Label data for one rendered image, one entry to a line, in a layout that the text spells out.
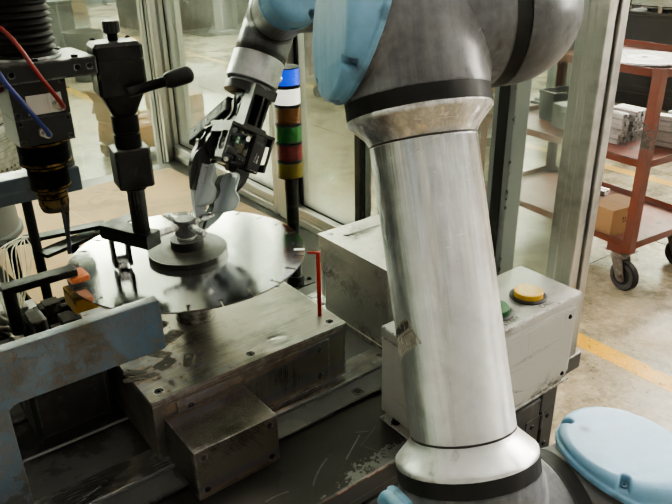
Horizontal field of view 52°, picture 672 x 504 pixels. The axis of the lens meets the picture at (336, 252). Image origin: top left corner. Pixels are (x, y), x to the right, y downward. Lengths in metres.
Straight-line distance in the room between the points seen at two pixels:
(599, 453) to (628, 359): 2.00
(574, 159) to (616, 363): 1.62
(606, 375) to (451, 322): 1.99
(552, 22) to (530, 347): 0.52
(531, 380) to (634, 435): 0.38
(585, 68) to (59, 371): 0.73
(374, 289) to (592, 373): 1.51
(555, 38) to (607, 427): 0.33
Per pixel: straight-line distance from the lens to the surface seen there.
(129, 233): 0.93
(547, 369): 1.04
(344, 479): 0.90
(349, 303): 1.14
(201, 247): 0.98
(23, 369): 0.77
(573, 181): 1.01
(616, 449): 0.63
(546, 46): 0.58
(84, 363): 0.79
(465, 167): 0.53
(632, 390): 2.45
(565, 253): 1.05
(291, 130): 1.18
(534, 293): 0.98
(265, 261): 0.96
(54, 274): 0.93
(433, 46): 0.51
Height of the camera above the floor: 1.37
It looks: 25 degrees down
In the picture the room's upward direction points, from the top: 1 degrees counter-clockwise
